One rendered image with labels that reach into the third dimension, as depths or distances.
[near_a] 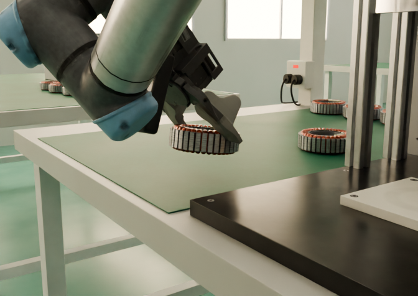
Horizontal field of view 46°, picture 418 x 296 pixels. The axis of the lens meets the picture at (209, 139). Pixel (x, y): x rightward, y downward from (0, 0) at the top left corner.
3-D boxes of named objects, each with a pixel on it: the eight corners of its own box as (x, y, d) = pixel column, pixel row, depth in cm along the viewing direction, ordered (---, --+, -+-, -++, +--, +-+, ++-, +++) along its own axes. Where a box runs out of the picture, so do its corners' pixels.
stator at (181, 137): (198, 157, 70) (200, 131, 70) (154, 145, 79) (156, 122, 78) (252, 155, 77) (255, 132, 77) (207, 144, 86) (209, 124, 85)
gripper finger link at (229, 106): (265, 115, 73) (218, 74, 72) (243, 143, 71) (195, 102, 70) (257, 120, 76) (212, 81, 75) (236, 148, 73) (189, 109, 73)
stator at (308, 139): (288, 150, 101) (288, 132, 100) (312, 141, 109) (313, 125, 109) (339, 158, 94) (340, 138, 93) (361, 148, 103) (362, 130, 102)
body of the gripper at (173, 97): (227, 73, 74) (186, 7, 67) (193, 112, 71) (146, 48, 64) (195, 71, 80) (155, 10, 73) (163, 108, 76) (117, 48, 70)
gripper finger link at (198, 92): (227, 112, 70) (180, 71, 69) (221, 119, 69) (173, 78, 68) (217, 120, 74) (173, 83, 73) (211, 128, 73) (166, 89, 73)
